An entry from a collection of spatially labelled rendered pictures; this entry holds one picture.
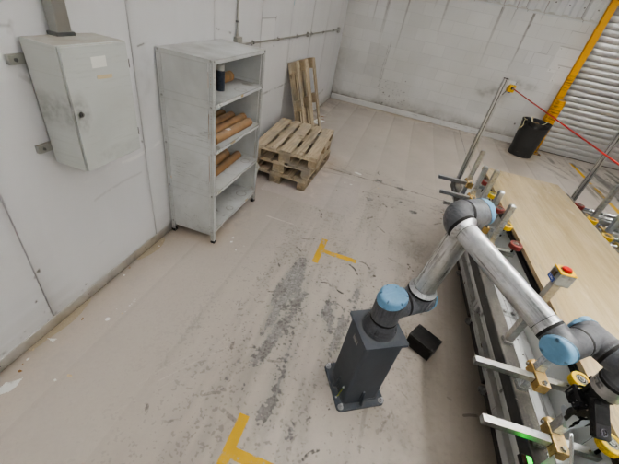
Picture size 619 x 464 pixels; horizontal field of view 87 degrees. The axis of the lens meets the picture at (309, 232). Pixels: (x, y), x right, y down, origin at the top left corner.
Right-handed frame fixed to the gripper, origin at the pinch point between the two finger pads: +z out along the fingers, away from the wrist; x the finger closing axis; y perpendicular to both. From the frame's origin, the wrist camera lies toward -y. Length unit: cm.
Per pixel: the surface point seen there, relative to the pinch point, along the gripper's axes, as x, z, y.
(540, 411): -20, 36, 29
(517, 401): -4.4, 27.9, 25.0
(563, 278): -7, -22, 56
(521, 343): -23, 36, 70
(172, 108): 237, -18, 147
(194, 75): 218, -45, 146
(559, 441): -7.8, 15.3, 4.0
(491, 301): -6, 28, 89
